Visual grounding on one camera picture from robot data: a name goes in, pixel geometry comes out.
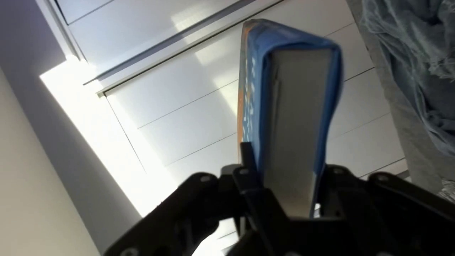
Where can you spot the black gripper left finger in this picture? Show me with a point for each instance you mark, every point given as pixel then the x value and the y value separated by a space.
pixel 259 217

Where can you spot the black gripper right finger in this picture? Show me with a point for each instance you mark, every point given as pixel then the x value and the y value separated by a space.
pixel 348 223

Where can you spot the blue paperback book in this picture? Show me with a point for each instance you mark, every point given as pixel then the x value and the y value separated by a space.
pixel 289 89

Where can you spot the grey sofa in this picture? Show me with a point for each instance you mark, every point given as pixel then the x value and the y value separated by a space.
pixel 428 167

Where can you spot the blue throw blanket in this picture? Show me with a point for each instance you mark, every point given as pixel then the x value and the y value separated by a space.
pixel 418 43

